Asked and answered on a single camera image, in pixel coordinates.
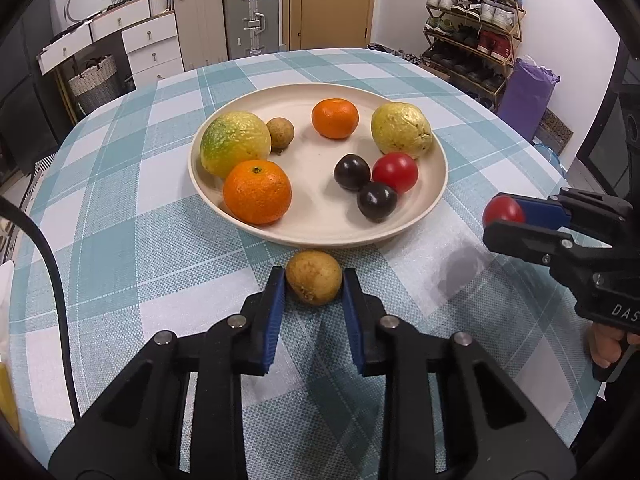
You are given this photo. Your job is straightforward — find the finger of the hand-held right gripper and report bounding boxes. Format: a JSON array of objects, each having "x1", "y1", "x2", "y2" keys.
[
  {"x1": 517, "y1": 187, "x2": 634, "y2": 229},
  {"x1": 482, "y1": 219, "x2": 577, "y2": 266}
]

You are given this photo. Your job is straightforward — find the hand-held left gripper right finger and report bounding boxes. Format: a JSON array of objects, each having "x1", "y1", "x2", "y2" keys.
[{"x1": 341, "y1": 267, "x2": 576, "y2": 480}]

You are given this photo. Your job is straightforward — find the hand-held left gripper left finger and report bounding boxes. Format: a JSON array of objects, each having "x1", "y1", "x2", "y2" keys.
[{"x1": 47, "y1": 266, "x2": 287, "y2": 480}]

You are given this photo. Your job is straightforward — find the red tomato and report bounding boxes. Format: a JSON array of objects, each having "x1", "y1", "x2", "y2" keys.
[
  {"x1": 371, "y1": 152, "x2": 420, "y2": 195},
  {"x1": 482, "y1": 195, "x2": 526, "y2": 229}
]

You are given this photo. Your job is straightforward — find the large brown longan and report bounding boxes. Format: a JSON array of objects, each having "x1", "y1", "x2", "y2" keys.
[{"x1": 285, "y1": 250, "x2": 344, "y2": 306}]

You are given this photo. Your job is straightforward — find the cream round plate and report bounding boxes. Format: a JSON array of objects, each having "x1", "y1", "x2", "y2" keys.
[{"x1": 188, "y1": 83, "x2": 448, "y2": 248}]

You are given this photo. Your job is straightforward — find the dark purple plum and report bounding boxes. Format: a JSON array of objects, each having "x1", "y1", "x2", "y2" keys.
[
  {"x1": 357, "y1": 182, "x2": 399, "y2": 223},
  {"x1": 333, "y1": 154, "x2": 372, "y2": 192}
]

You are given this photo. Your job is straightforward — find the orange with green stem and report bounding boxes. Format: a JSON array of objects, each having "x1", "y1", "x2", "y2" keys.
[{"x1": 222, "y1": 159, "x2": 293, "y2": 226}]

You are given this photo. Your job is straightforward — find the small brown longan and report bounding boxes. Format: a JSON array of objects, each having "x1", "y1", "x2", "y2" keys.
[{"x1": 266, "y1": 117, "x2": 296, "y2": 150}]

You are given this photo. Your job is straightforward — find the smooth orange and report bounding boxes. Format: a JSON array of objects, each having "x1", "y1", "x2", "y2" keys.
[{"x1": 311, "y1": 98, "x2": 360, "y2": 140}]

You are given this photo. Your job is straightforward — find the person's right hand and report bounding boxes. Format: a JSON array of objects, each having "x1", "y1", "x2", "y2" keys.
[{"x1": 587, "y1": 323, "x2": 626, "y2": 369}]

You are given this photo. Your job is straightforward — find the blue bowl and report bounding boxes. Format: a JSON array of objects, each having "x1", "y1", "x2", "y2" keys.
[{"x1": 532, "y1": 142, "x2": 567, "y2": 172}]

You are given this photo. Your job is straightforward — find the brown doormat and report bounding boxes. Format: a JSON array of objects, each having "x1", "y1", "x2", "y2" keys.
[{"x1": 533, "y1": 107, "x2": 575, "y2": 155}]

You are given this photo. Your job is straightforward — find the purple bag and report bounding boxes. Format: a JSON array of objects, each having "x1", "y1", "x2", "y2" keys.
[{"x1": 497, "y1": 57, "x2": 561, "y2": 144}]

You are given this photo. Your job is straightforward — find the yellow lemon right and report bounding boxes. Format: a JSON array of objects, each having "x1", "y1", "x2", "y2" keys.
[{"x1": 370, "y1": 102, "x2": 433, "y2": 160}]

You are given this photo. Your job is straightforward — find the teal checked tablecloth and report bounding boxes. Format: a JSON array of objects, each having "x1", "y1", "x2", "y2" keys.
[{"x1": 7, "y1": 47, "x2": 622, "y2": 480}]

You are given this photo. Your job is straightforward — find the yellow-green lemon left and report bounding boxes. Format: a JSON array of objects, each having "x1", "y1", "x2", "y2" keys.
[{"x1": 200, "y1": 111, "x2": 272, "y2": 179}]

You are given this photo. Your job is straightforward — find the wooden shoe rack with shoes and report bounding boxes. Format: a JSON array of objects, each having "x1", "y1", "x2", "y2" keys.
[{"x1": 421, "y1": 0, "x2": 525, "y2": 111}]

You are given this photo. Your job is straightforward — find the shoes beside door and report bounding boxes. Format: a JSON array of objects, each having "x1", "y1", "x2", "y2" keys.
[{"x1": 367, "y1": 42, "x2": 427, "y2": 67}]

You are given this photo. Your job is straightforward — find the dotted cloth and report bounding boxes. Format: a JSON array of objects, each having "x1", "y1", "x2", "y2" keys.
[{"x1": 19, "y1": 152, "x2": 57, "y2": 211}]

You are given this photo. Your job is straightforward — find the woven basket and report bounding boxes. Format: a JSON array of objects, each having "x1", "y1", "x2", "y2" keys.
[{"x1": 68, "y1": 54, "x2": 121, "y2": 115}]

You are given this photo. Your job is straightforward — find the wooden door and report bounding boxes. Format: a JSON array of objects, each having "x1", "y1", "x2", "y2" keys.
[{"x1": 281, "y1": 0, "x2": 379, "y2": 53}]

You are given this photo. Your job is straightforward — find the white drawer cabinet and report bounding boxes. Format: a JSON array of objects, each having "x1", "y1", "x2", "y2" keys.
[{"x1": 37, "y1": 0, "x2": 186, "y2": 92}]

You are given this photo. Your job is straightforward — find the silver suitcase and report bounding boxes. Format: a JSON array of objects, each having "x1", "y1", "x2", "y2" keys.
[{"x1": 222, "y1": 0, "x2": 280, "y2": 60}]

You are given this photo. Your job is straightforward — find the beige suitcase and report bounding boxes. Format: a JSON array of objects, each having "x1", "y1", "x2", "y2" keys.
[{"x1": 172, "y1": 0, "x2": 229, "y2": 71}]

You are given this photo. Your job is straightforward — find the black refrigerator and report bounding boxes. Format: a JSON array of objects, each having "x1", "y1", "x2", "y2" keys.
[{"x1": 0, "y1": 24, "x2": 72, "y2": 177}]

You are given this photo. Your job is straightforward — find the black cable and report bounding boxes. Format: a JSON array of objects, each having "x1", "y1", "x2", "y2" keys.
[{"x1": 0, "y1": 196, "x2": 82, "y2": 422}]

